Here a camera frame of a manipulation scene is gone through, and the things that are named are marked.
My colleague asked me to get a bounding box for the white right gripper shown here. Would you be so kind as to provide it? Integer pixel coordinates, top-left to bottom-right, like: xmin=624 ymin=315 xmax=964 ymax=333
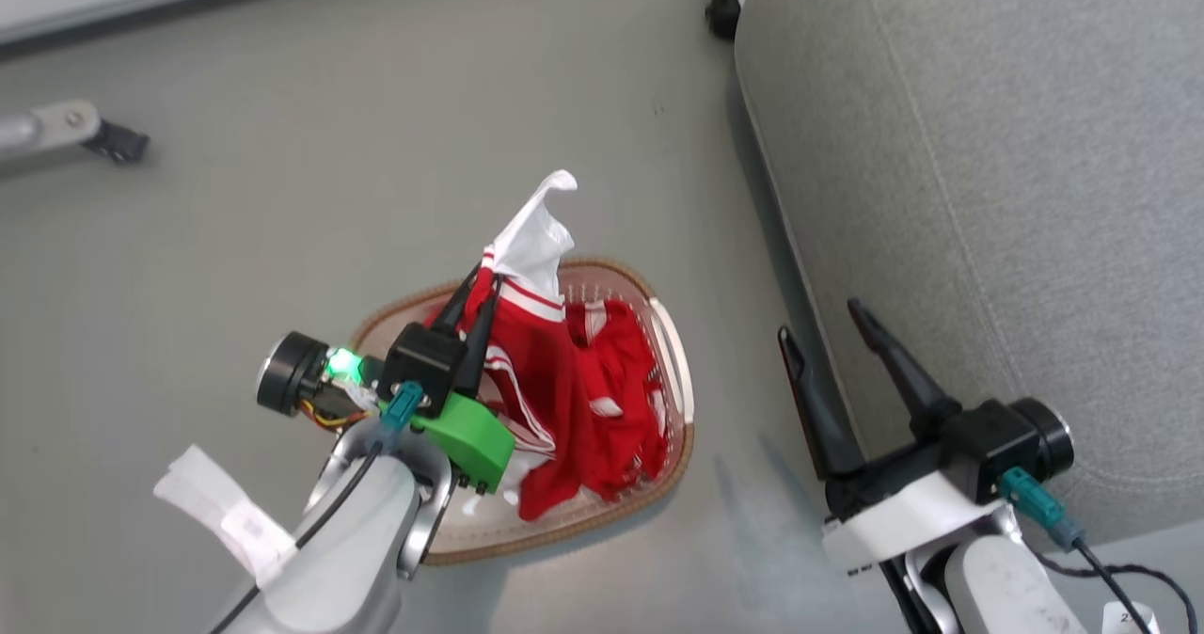
xmin=778 ymin=298 xmax=1009 ymax=576

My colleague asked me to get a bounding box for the small white cable tag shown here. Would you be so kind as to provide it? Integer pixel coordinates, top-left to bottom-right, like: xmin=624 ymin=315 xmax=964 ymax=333
xmin=1102 ymin=601 xmax=1160 ymax=634

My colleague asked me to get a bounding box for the black flat caster foot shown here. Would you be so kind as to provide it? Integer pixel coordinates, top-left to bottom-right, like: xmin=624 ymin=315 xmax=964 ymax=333
xmin=83 ymin=119 xmax=150 ymax=166

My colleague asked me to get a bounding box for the grey fabric sofa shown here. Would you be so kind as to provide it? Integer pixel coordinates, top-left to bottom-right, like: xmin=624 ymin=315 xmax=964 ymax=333
xmin=734 ymin=0 xmax=1204 ymax=546

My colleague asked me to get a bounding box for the teal cable connector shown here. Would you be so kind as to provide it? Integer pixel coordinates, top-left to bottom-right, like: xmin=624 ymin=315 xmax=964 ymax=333
xmin=379 ymin=381 xmax=426 ymax=445
xmin=999 ymin=468 xmax=1085 ymax=550

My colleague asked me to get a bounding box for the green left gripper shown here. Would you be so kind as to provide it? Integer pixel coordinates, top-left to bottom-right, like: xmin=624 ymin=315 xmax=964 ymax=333
xmin=411 ymin=263 xmax=516 ymax=496

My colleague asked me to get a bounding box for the cream perforated laundry basket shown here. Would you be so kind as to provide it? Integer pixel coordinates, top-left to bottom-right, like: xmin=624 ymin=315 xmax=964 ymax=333
xmin=350 ymin=258 xmax=695 ymax=566

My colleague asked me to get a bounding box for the red basketball jersey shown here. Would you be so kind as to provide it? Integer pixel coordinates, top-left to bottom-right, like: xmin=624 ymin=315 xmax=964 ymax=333
xmin=423 ymin=170 xmax=671 ymax=522

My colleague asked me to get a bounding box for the black round caster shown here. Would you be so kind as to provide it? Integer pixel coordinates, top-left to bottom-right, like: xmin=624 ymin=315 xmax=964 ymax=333
xmin=705 ymin=0 xmax=744 ymax=40

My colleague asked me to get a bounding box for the teal right cable connector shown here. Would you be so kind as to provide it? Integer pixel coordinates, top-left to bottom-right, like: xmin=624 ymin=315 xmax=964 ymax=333
xmin=999 ymin=468 xmax=1085 ymax=550

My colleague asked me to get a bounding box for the teal left cable connector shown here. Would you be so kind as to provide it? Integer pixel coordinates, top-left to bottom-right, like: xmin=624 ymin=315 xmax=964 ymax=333
xmin=379 ymin=381 xmax=426 ymax=445

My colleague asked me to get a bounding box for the grey partition frame long foot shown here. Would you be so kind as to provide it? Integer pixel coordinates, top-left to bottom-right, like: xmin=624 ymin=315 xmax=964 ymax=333
xmin=0 ymin=100 xmax=103 ymax=160

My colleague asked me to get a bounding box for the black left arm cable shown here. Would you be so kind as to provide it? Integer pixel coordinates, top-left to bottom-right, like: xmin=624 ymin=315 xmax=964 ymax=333
xmin=212 ymin=441 xmax=387 ymax=634

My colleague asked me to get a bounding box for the grey partition base rail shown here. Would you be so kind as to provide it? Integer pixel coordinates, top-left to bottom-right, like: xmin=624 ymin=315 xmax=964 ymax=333
xmin=0 ymin=0 xmax=405 ymax=52

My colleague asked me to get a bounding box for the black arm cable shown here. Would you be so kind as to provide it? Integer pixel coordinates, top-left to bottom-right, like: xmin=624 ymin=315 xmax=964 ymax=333
xmin=1030 ymin=538 xmax=1200 ymax=634
xmin=212 ymin=441 xmax=387 ymax=634

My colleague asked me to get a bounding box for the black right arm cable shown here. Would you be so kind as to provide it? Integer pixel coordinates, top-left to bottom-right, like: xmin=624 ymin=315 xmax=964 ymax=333
xmin=1030 ymin=538 xmax=1200 ymax=634

